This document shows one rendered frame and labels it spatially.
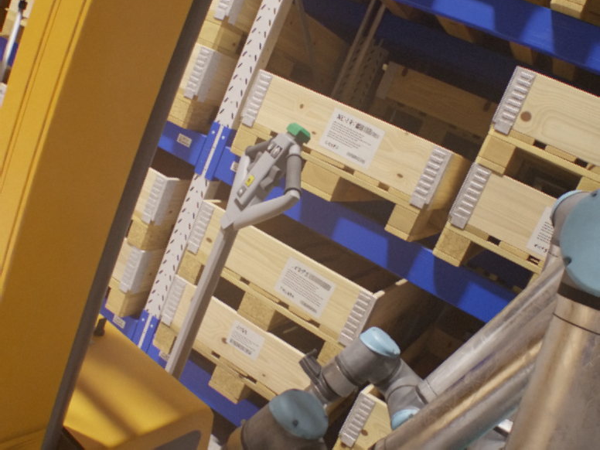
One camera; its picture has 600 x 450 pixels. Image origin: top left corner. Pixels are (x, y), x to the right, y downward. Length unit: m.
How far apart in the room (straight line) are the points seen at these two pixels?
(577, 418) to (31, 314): 0.63
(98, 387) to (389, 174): 1.25
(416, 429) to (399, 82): 2.62
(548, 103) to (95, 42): 1.51
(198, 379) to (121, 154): 1.87
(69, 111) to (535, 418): 0.59
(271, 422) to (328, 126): 1.35
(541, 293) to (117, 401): 0.83
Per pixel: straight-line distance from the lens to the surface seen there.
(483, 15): 2.05
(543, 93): 1.91
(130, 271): 2.55
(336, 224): 2.08
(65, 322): 0.80
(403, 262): 2.01
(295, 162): 1.30
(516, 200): 1.89
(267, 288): 2.15
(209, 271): 1.45
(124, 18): 0.66
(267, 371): 2.22
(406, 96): 3.28
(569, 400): 0.62
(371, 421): 2.12
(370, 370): 1.30
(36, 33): 0.71
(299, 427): 0.87
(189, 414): 1.11
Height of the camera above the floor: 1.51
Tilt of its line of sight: 12 degrees down
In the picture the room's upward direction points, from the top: 23 degrees clockwise
